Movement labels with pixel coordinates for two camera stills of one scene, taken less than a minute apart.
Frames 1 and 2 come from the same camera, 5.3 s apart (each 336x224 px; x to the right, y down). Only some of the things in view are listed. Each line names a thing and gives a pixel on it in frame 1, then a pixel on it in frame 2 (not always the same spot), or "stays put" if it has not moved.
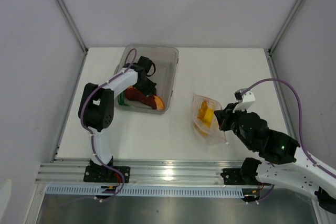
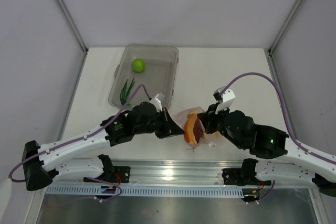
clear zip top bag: [205, 121] to [180, 118]
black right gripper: [220, 116] to [210, 117]
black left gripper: [151, 91] to [169, 128]
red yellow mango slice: [153, 100] to [193, 131]
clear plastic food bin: [166, 61] stays put
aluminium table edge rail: [142, 171] stays put
